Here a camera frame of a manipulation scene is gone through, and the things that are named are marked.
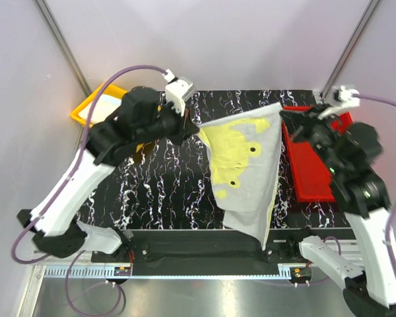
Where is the pink towel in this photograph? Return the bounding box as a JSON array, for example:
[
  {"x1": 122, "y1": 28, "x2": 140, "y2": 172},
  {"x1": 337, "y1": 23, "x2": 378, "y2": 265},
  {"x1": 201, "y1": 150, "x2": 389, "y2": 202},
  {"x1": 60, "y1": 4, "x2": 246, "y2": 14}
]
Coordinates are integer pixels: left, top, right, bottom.
[{"x1": 90, "y1": 94, "x2": 121, "y2": 124}]

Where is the right aluminium frame post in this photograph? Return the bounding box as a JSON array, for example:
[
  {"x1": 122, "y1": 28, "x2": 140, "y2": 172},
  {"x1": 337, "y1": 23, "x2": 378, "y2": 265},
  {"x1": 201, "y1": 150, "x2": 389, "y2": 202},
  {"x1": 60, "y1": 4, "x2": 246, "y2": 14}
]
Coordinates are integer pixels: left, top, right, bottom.
[{"x1": 319, "y1": 0, "x2": 382, "y2": 101}]

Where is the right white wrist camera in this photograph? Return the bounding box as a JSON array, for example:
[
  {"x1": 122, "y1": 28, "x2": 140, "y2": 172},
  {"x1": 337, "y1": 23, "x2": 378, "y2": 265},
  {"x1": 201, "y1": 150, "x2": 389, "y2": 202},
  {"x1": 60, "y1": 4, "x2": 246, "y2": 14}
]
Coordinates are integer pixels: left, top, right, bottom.
[{"x1": 317, "y1": 85, "x2": 360, "y2": 120}]

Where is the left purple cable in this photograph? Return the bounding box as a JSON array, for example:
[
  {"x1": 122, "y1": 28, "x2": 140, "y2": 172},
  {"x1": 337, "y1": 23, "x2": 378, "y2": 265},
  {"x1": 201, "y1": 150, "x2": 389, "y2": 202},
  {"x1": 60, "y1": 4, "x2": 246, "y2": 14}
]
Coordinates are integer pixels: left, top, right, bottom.
[{"x1": 11, "y1": 64, "x2": 169, "y2": 316}]

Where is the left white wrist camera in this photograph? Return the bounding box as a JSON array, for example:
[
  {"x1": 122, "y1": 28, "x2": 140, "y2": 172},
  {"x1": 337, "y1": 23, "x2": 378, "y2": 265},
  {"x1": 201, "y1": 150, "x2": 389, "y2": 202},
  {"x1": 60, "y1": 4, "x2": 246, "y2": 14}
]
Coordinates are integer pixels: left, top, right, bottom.
[{"x1": 163, "y1": 69, "x2": 196, "y2": 117}]

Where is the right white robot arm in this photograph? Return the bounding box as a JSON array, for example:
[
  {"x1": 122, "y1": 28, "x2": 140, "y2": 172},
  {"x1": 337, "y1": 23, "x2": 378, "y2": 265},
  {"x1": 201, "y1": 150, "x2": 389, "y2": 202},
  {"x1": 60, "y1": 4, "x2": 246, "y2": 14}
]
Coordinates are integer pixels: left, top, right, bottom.
[{"x1": 280, "y1": 104, "x2": 396, "y2": 316}]

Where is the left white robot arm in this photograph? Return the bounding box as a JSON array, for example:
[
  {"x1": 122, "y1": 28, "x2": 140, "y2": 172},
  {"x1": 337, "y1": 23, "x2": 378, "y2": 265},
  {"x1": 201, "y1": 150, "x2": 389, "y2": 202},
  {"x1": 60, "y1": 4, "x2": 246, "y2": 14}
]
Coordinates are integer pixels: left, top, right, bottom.
[{"x1": 17, "y1": 82, "x2": 199, "y2": 262}]

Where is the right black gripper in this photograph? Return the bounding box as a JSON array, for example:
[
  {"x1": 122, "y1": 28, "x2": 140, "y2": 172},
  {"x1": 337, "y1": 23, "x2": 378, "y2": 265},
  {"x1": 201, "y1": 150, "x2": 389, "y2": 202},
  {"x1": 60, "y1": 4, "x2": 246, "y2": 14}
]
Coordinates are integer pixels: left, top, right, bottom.
[{"x1": 279, "y1": 102, "x2": 343, "y2": 174}]

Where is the red plastic bin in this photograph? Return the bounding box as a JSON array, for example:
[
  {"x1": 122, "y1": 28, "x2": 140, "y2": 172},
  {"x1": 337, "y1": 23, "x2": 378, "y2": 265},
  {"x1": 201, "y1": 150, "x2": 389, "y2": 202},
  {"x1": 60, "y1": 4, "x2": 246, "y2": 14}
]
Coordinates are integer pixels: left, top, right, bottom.
[{"x1": 282, "y1": 125, "x2": 335, "y2": 203}]

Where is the left aluminium frame post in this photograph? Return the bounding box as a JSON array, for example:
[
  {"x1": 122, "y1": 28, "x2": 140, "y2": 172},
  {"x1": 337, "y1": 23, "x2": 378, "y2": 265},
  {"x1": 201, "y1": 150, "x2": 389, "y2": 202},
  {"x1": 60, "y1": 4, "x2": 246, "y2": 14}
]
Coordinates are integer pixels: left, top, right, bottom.
[{"x1": 32, "y1": 0, "x2": 92, "y2": 96}]

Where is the yellow plastic tray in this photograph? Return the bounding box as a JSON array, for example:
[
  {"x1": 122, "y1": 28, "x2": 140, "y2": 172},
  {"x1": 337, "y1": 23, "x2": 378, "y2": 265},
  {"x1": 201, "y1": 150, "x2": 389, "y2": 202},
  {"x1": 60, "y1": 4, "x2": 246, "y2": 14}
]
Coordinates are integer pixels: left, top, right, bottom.
[{"x1": 70, "y1": 84, "x2": 127, "y2": 148}]

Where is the grey towel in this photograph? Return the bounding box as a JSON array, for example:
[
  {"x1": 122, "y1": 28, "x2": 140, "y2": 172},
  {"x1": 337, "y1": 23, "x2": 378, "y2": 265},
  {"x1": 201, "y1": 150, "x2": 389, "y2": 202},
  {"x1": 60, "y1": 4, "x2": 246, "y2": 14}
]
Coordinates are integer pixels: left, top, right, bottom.
[{"x1": 198, "y1": 102, "x2": 282, "y2": 248}]

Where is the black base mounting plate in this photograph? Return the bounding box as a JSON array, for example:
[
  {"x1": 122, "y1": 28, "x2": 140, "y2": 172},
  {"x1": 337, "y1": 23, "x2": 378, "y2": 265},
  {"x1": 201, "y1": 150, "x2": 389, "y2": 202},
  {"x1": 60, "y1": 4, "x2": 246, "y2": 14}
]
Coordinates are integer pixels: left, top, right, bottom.
[{"x1": 91, "y1": 228, "x2": 326, "y2": 277}]

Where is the slotted white cable duct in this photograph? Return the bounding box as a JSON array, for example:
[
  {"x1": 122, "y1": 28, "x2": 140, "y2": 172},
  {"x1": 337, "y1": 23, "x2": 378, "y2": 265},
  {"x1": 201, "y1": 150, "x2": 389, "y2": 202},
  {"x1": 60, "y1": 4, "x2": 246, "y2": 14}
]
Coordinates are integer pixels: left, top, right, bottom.
[{"x1": 44, "y1": 265, "x2": 132, "y2": 279}]

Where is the black marble pattern mat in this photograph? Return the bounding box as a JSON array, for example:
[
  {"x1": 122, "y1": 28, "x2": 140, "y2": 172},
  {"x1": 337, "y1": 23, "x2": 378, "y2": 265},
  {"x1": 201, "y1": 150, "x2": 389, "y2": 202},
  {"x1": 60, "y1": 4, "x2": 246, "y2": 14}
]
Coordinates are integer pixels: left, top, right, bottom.
[{"x1": 76, "y1": 90, "x2": 348, "y2": 229}]

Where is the aluminium frame post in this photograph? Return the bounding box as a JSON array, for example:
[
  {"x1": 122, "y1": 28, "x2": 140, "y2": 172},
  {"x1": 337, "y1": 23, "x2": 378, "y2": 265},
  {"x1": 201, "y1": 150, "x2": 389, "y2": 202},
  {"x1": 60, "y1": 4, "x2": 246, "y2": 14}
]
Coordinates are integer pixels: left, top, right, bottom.
[
  {"x1": 32, "y1": 0, "x2": 92, "y2": 96},
  {"x1": 319, "y1": 0, "x2": 382, "y2": 101}
]

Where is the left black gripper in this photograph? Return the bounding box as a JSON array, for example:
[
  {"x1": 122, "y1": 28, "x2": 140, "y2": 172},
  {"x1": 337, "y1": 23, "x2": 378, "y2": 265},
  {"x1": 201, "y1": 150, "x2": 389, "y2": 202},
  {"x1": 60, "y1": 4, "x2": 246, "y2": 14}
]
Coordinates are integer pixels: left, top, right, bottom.
[{"x1": 135, "y1": 97, "x2": 200, "y2": 146}]

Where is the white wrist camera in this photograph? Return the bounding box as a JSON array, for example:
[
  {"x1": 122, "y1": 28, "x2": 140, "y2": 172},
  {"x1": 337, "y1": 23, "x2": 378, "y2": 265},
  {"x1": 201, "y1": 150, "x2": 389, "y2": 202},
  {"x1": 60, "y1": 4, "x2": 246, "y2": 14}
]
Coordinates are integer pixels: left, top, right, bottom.
[
  {"x1": 163, "y1": 69, "x2": 196, "y2": 117},
  {"x1": 317, "y1": 85, "x2": 360, "y2": 120}
]

